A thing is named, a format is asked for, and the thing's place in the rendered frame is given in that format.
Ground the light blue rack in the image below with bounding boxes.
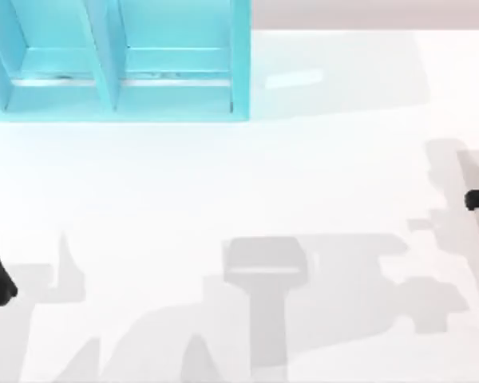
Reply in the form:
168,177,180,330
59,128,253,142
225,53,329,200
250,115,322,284
0,0,251,123

